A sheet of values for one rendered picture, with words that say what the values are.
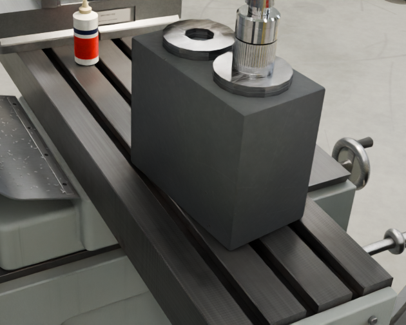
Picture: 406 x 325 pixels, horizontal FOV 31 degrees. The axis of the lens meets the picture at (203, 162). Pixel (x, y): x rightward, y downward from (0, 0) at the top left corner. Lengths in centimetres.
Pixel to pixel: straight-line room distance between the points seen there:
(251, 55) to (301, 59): 272
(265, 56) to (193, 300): 27
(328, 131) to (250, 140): 220
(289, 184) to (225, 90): 15
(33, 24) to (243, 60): 58
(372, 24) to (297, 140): 319
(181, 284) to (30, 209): 36
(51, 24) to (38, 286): 45
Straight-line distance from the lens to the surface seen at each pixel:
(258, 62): 80
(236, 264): 85
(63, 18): 131
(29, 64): 126
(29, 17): 130
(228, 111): 78
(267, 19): 78
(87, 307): 123
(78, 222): 112
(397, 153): 292
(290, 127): 82
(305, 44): 367
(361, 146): 156
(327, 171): 139
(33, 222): 109
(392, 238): 160
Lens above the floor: 152
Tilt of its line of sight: 34 degrees down
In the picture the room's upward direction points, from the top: 4 degrees clockwise
